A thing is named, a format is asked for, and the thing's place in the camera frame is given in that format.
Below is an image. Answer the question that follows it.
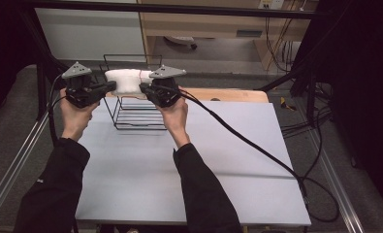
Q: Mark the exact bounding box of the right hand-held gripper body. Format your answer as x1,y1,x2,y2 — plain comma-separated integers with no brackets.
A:
145,64,187,109

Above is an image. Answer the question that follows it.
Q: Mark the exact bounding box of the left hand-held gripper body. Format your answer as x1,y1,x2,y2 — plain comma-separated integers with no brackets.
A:
61,60,100,110

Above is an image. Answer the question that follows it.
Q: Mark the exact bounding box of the white towel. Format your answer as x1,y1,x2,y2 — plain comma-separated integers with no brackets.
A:
104,68,154,99

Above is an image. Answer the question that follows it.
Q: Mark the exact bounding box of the black wire rack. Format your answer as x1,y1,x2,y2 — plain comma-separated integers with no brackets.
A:
94,53,170,132

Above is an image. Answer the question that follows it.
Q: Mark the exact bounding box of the person's left hand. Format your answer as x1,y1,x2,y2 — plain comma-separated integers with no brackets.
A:
58,86,101,143

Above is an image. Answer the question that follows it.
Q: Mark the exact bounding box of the person's right hand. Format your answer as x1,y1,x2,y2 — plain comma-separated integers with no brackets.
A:
155,86,192,150

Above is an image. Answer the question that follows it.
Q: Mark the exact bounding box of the office chair base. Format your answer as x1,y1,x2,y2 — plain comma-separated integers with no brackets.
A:
164,35,199,51

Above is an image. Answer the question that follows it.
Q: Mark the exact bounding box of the white cabinet panel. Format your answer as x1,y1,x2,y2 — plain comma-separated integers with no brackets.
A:
34,7,147,62

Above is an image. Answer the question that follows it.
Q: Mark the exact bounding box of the light wooden desk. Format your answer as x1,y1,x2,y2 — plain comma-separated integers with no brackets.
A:
137,0,320,72

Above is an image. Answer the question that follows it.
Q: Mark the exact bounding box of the black curtain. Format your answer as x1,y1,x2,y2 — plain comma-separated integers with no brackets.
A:
292,0,383,212
0,0,48,122

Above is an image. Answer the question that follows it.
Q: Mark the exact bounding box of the white foam board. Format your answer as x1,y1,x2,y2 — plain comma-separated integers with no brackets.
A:
74,96,312,227

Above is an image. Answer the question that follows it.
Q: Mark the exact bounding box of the yellow black striped tape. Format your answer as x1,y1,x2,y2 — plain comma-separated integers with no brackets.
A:
279,96,298,113

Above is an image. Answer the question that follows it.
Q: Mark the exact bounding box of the white power strip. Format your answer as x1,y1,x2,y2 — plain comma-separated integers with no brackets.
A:
258,0,286,11

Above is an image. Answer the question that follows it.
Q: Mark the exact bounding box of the left hand-held gripper black cable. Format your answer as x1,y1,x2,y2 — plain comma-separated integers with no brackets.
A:
47,74,71,146

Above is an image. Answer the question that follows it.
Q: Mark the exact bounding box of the hand-held gripper black cable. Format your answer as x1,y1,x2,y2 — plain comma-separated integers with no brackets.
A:
178,87,340,223
47,74,71,146

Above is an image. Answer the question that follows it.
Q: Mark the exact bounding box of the black metal frame bar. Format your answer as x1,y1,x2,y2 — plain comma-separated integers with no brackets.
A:
25,0,337,20

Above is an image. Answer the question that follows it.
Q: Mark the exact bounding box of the right hand-held gripper black cable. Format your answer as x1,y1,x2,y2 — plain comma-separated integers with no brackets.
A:
178,87,340,223

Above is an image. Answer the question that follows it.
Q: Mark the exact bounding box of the aluminium rail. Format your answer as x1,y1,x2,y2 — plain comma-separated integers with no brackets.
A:
303,124,366,233
0,91,62,221

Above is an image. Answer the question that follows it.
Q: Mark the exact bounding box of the bundle of black cables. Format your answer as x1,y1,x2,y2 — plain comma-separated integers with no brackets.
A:
279,82,334,139

